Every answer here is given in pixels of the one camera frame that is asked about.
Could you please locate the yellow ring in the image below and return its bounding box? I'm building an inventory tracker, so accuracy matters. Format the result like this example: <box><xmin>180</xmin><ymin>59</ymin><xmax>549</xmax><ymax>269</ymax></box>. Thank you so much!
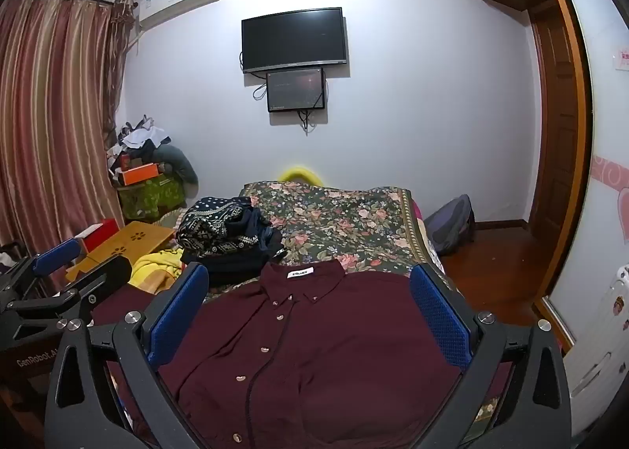
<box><xmin>278</xmin><ymin>164</ymin><xmax>326</xmax><ymax>187</ymax></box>

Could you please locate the pile of clutter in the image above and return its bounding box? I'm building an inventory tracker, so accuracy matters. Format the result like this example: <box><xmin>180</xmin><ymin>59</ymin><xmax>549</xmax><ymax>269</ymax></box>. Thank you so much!
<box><xmin>105</xmin><ymin>114</ymin><xmax>173</xmax><ymax>175</ymax></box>

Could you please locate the small black wall monitor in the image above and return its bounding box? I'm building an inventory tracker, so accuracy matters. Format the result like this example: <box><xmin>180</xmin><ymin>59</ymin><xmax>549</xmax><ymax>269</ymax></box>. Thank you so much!
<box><xmin>266</xmin><ymin>68</ymin><xmax>326</xmax><ymax>113</ymax></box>

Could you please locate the dark navy garment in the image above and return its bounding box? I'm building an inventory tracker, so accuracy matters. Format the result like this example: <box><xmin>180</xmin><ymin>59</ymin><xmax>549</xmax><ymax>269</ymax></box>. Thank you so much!
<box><xmin>181</xmin><ymin>203</ymin><xmax>285</xmax><ymax>289</ymax></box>

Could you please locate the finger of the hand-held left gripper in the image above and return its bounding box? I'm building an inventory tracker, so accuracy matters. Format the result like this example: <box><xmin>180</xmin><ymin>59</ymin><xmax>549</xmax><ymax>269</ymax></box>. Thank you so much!
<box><xmin>7</xmin><ymin>238</ymin><xmax>83</xmax><ymax>305</ymax></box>
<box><xmin>10</xmin><ymin>254</ymin><xmax>133</xmax><ymax>337</ymax></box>

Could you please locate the green floral covered box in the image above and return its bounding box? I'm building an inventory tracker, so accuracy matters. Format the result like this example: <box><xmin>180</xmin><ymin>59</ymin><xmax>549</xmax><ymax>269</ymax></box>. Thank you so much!
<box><xmin>117</xmin><ymin>173</ymin><xmax>186</xmax><ymax>223</ymax></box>

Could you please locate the wooden door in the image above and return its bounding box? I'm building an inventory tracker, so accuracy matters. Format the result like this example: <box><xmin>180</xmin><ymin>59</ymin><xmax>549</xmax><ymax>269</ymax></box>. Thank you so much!
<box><xmin>528</xmin><ymin>0</ymin><xmax>593</xmax><ymax>356</ymax></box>

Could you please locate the red box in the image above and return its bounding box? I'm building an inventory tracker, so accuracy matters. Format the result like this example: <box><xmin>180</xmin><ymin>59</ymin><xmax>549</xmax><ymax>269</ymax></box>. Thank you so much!
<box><xmin>75</xmin><ymin>219</ymin><xmax>123</xmax><ymax>253</ymax></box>

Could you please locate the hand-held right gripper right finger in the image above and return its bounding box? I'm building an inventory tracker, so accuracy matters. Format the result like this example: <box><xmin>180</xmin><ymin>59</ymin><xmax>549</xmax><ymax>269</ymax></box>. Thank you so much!
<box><xmin>408</xmin><ymin>263</ymin><xmax>573</xmax><ymax>449</ymax></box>

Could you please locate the orange box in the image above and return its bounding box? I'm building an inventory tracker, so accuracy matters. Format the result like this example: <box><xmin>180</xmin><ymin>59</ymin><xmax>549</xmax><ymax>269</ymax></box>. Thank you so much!
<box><xmin>120</xmin><ymin>163</ymin><xmax>161</xmax><ymax>187</ymax></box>

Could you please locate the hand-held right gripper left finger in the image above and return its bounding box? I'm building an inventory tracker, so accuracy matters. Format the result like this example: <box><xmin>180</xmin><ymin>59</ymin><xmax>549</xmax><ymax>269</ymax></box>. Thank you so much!
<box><xmin>44</xmin><ymin>262</ymin><xmax>212</xmax><ymax>449</ymax></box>

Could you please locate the floral bed blanket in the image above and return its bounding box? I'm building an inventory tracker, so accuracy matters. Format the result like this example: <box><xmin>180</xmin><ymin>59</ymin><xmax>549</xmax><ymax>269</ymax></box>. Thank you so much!
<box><xmin>162</xmin><ymin>181</ymin><xmax>492</xmax><ymax>435</ymax></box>

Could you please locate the white stickered appliance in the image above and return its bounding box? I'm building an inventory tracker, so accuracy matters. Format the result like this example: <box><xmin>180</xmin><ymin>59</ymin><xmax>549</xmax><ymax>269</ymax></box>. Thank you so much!
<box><xmin>563</xmin><ymin>262</ymin><xmax>629</xmax><ymax>435</ymax></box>

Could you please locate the yellow cloth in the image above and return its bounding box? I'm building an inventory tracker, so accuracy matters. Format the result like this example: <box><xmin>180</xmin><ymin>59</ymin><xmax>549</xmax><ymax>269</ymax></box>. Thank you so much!
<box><xmin>129</xmin><ymin>250</ymin><xmax>190</xmax><ymax>293</ymax></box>

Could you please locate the maroon button shirt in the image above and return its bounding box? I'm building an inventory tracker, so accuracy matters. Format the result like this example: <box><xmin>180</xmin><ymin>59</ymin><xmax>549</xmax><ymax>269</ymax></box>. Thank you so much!
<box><xmin>91</xmin><ymin>260</ymin><xmax>514</xmax><ymax>449</ymax></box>

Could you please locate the striped red curtain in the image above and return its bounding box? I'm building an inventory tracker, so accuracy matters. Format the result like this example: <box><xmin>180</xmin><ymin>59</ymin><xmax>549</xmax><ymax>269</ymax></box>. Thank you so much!
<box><xmin>0</xmin><ymin>0</ymin><xmax>136</xmax><ymax>258</ymax></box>

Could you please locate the grey backpack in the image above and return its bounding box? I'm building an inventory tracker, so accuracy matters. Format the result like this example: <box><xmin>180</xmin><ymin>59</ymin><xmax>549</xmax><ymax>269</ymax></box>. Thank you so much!
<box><xmin>423</xmin><ymin>194</ymin><xmax>476</xmax><ymax>257</ymax></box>

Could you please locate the black wall television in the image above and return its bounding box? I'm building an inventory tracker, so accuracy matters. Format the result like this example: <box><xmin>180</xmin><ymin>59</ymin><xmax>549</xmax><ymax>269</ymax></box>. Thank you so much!
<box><xmin>241</xmin><ymin>7</ymin><xmax>349</xmax><ymax>74</ymax></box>

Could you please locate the small wooden folding table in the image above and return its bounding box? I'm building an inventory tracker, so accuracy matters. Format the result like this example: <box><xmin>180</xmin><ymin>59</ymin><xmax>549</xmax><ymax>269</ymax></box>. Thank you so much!
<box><xmin>66</xmin><ymin>220</ymin><xmax>177</xmax><ymax>283</ymax></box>

